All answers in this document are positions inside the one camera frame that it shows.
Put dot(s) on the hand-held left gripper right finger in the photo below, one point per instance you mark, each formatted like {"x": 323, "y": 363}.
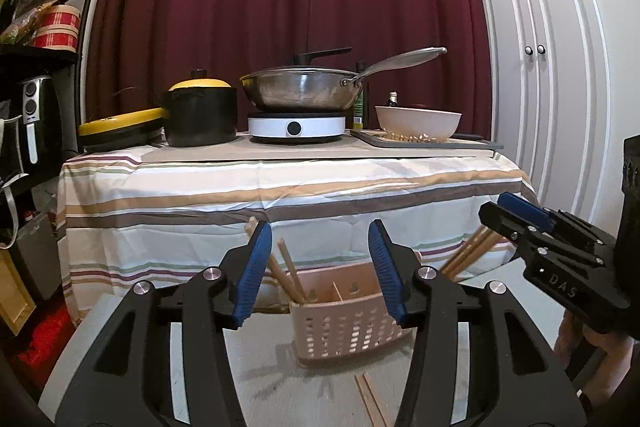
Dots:
{"x": 387, "y": 272}

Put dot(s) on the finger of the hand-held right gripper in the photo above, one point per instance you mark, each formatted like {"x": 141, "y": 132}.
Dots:
{"x": 525, "y": 209}
{"x": 505, "y": 222}

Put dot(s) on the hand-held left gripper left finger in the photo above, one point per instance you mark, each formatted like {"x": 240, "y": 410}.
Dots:
{"x": 255, "y": 272}

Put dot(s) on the wooden chopstick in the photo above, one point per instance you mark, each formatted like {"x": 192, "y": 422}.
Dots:
{"x": 465, "y": 249}
{"x": 292, "y": 268}
{"x": 367, "y": 402}
{"x": 379, "y": 407}
{"x": 472, "y": 255}
{"x": 279, "y": 268}
{"x": 482, "y": 259}
{"x": 296, "y": 287}

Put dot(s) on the pink perforated utensil holder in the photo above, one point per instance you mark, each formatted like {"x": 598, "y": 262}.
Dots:
{"x": 340, "y": 332}

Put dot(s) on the person's right hand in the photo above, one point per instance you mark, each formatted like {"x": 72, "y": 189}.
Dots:
{"x": 612, "y": 357}

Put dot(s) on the striped tablecloth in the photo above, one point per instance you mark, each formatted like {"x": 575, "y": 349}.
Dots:
{"x": 200, "y": 187}

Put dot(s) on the black wristwatch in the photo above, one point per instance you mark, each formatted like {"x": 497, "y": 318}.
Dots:
{"x": 585, "y": 402}

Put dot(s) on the beige counter board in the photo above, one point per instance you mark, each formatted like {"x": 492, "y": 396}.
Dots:
{"x": 300, "y": 153}

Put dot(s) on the white wardrobe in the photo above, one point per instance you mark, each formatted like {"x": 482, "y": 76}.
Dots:
{"x": 550, "y": 82}

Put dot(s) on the white colander bowl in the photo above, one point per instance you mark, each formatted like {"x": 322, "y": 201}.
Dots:
{"x": 420, "y": 122}

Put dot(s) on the grey cutting board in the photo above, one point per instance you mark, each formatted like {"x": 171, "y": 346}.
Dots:
{"x": 370, "y": 139}

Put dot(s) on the white induction cooker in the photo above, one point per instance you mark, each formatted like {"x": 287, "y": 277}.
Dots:
{"x": 320, "y": 127}

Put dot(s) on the dark olive oil bottle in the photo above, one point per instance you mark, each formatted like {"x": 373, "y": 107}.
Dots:
{"x": 358, "y": 114}

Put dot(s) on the black pot yellow lid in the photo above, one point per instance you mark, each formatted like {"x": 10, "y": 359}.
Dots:
{"x": 200, "y": 119}

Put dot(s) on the stainless steel wok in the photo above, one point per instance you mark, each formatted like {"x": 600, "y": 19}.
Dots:
{"x": 295, "y": 89}

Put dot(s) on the flat yellow-lidded pan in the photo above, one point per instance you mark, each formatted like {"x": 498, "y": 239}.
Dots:
{"x": 120, "y": 122}

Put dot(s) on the grey storage box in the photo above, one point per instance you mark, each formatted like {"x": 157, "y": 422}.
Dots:
{"x": 40, "y": 257}

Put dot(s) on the red rug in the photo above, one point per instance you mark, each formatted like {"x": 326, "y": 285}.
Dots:
{"x": 45, "y": 337}

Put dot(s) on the brown wooden board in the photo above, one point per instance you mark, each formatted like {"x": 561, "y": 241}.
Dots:
{"x": 15, "y": 297}

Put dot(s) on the black air fryer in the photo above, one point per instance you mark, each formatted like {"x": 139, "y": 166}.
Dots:
{"x": 42, "y": 117}

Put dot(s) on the black shelf unit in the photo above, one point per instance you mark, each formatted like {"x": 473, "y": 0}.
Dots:
{"x": 50, "y": 57}

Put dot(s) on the red plaid round box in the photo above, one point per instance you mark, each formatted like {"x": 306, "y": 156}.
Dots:
{"x": 57, "y": 27}

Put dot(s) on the crinkled snack bag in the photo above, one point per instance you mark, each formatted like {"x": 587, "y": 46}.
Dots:
{"x": 25, "y": 22}

